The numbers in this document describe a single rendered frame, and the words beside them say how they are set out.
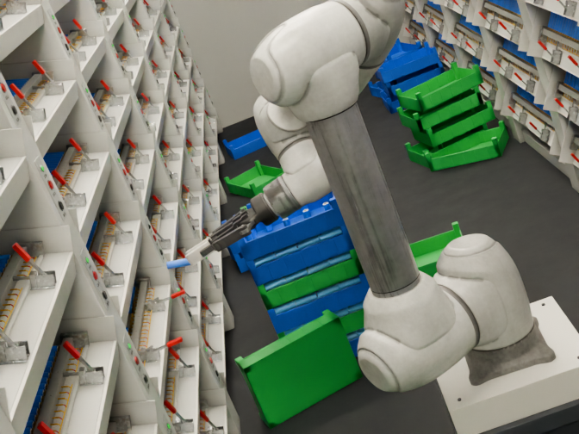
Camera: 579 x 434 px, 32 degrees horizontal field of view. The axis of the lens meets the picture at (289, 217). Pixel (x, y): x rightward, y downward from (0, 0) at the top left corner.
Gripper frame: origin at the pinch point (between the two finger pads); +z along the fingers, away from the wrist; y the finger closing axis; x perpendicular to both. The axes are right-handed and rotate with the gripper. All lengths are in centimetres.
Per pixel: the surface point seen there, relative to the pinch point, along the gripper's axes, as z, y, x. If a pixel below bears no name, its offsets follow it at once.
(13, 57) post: 12, -19, -60
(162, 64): 13, -229, -14
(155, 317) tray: 18.3, 1.5, 7.1
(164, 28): 11, -299, -20
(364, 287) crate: -23, -38, 48
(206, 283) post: 25, -89, 38
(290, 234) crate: -14.7, -38.1, 22.1
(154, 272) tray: 17.2, -18.5, 3.5
